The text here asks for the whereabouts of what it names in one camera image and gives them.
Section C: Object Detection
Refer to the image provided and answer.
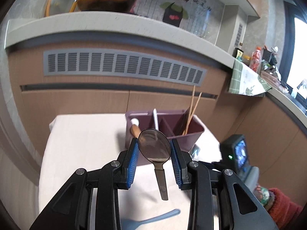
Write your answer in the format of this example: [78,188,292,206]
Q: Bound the grey ventilation grille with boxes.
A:
[43,48,207,87]

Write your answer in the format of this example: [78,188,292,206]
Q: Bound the cartoon wall sticker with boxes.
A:
[130,0,211,37]

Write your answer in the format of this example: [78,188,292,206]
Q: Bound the white table cloth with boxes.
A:
[38,113,223,230]

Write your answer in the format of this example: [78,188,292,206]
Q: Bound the red sleeve forearm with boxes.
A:
[253,184,303,229]

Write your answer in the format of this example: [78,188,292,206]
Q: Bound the green checkered cloth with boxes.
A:
[228,59,272,97]

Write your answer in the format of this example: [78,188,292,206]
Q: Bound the wooden chopstick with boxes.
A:
[183,92,202,135]
[182,85,196,135]

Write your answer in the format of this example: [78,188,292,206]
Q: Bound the dark translucent large spoon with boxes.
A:
[138,129,171,200]

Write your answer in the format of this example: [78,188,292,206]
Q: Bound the purple plastic utensil caddy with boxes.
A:
[125,110,205,152]

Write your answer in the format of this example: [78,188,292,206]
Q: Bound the white round-head spoon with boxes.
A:
[131,109,159,130]

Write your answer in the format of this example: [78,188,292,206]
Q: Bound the wooden spoon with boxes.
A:
[130,124,142,138]

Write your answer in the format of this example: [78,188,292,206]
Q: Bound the blue plastic spoon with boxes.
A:
[121,209,181,230]

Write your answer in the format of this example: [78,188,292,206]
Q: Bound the red-filled plastic bottle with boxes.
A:
[249,47,261,72]

